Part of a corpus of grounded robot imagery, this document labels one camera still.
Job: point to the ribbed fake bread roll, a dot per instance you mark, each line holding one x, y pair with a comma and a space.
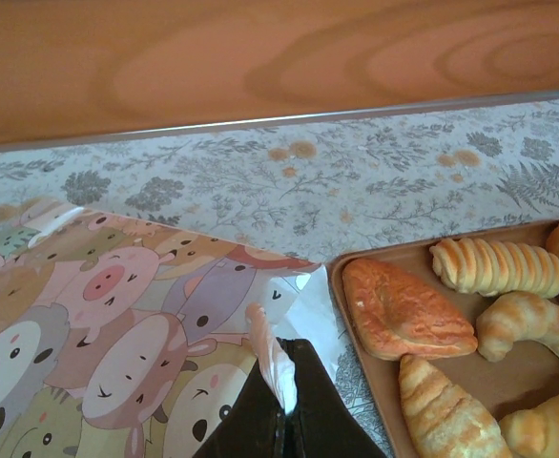
499, 267

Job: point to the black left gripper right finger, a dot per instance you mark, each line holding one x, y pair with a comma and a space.
327, 420

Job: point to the orange triangular fake pastry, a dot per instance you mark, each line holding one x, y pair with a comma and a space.
403, 310

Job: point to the aluminium wall edge strip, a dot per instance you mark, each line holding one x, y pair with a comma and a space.
260, 121

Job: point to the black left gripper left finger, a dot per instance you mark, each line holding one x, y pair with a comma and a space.
246, 429

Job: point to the brown rectangular tray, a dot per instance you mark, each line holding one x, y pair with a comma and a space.
523, 381

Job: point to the fake croissant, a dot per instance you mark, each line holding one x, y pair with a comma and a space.
441, 410
551, 424
523, 319

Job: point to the floral patterned tablecloth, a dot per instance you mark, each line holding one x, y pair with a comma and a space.
260, 191

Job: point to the cartoon animal paper bag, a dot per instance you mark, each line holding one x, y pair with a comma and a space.
93, 310

